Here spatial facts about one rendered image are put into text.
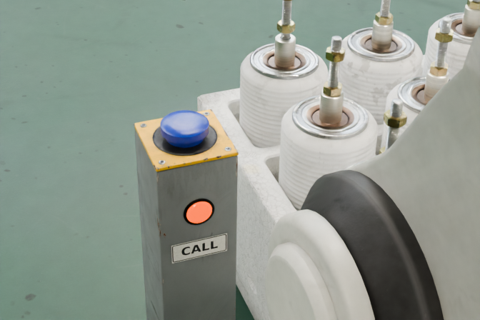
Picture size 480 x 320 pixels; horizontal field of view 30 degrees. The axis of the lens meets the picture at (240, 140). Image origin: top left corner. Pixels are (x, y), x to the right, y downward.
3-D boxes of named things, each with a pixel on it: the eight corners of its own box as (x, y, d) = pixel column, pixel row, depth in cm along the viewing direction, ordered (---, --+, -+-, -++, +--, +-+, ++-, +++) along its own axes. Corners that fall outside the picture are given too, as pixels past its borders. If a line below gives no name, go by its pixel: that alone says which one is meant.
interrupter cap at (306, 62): (238, 54, 100) (239, 48, 99) (300, 43, 102) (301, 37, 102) (266, 87, 94) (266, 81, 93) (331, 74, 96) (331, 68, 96)
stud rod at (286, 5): (280, 45, 96) (283, -20, 92) (280, 41, 97) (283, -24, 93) (289, 45, 96) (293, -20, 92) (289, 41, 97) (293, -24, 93)
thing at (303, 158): (355, 293, 94) (371, 152, 84) (266, 276, 96) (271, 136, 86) (368, 235, 102) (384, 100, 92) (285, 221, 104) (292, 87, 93)
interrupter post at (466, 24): (484, 35, 104) (489, 9, 102) (466, 38, 104) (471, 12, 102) (474, 26, 106) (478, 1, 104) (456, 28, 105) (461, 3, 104)
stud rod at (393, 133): (386, 168, 79) (396, 96, 75) (396, 173, 79) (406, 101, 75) (379, 173, 79) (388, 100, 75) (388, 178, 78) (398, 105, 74)
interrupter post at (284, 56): (269, 61, 98) (271, 34, 97) (289, 57, 99) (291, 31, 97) (278, 71, 97) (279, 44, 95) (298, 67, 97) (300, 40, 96)
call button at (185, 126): (215, 150, 74) (215, 129, 72) (168, 159, 72) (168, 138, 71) (200, 125, 77) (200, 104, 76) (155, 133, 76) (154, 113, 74)
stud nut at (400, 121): (393, 113, 77) (395, 106, 76) (409, 122, 76) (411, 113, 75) (379, 122, 76) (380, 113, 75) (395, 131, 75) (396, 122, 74)
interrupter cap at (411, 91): (403, 76, 96) (403, 70, 96) (474, 88, 94) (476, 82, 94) (391, 112, 90) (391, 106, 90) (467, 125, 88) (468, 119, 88)
